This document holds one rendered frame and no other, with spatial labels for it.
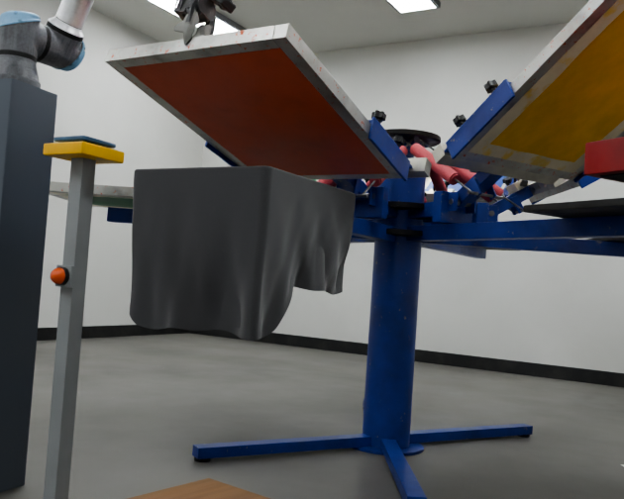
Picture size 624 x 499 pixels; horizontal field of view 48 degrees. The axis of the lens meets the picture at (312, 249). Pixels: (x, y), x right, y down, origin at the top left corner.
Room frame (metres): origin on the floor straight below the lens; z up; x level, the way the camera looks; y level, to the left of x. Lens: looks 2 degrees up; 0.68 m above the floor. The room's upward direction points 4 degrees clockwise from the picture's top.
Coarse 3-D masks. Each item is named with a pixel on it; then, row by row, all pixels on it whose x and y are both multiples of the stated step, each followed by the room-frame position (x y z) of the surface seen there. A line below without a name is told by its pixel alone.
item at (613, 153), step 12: (588, 144) 1.87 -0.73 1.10; (600, 144) 1.84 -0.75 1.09; (612, 144) 1.80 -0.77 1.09; (588, 156) 1.87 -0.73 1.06; (600, 156) 1.83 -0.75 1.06; (612, 156) 1.80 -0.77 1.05; (588, 168) 1.87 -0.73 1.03; (600, 168) 1.83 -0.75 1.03; (612, 168) 1.80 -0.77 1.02; (612, 180) 1.94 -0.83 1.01
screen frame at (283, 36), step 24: (288, 24) 1.59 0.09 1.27; (144, 48) 1.81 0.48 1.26; (168, 48) 1.76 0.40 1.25; (192, 48) 1.72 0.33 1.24; (216, 48) 1.69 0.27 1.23; (240, 48) 1.66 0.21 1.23; (264, 48) 1.64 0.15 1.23; (288, 48) 1.62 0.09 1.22; (120, 72) 1.92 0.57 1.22; (312, 72) 1.71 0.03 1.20; (336, 96) 1.81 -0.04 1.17; (360, 120) 1.93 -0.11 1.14; (216, 144) 2.27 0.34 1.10
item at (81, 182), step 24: (48, 144) 1.58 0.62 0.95; (72, 144) 1.54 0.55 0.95; (72, 168) 1.60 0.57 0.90; (72, 192) 1.60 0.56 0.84; (72, 216) 1.60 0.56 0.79; (72, 240) 1.59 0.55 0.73; (72, 264) 1.59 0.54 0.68; (72, 288) 1.59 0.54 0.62; (72, 312) 1.60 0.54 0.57; (72, 336) 1.60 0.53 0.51; (72, 360) 1.61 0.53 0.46; (72, 384) 1.61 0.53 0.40; (72, 408) 1.62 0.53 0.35; (72, 432) 1.62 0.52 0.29; (48, 456) 1.61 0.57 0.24; (48, 480) 1.60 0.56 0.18
